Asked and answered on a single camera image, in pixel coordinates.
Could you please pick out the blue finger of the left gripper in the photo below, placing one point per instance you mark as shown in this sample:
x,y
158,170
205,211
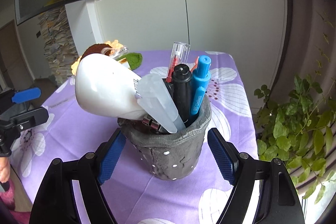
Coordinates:
x,y
26,95

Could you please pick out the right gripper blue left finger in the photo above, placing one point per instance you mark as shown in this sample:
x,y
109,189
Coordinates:
x,y
108,154

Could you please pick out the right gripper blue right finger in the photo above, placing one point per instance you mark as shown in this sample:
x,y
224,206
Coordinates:
x,y
224,156

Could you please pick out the pink checkered pen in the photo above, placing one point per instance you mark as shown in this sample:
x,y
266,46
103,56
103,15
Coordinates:
x,y
154,126

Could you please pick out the grey clay pen holder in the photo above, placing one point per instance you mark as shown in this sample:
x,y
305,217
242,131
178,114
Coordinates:
x,y
170,156

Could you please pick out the white correction tape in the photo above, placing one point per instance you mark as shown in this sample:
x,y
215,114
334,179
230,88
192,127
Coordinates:
x,y
107,88

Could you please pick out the grey translucent pen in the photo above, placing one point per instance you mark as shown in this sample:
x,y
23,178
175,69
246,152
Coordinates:
x,y
155,99

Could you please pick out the light blue pen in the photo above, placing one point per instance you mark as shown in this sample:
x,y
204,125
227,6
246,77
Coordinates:
x,y
199,83

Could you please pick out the black marker pen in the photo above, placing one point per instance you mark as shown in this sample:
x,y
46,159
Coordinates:
x,y
181,79

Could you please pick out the orange utility knife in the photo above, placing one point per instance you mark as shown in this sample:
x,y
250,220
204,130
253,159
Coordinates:
x,y
195,65

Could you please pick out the red gel pen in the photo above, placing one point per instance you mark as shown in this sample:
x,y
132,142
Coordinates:
x,y
179,55

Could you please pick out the person's left hand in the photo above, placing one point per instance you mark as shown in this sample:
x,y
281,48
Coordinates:
x,y
4,169

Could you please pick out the stack of papers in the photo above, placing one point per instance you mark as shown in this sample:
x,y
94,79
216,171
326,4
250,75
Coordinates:
x,y
59,48

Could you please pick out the green potted plant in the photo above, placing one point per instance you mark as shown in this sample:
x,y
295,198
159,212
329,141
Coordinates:
x,y
301,130

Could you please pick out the crochet sunflower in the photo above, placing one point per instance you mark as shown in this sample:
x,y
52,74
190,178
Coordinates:
x,y
131,60

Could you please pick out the grey curtain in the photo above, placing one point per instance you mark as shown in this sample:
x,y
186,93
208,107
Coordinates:
x,y
310,47

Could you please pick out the white bookshelf cabinet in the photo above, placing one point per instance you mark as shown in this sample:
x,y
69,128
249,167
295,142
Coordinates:
x,y
251,31

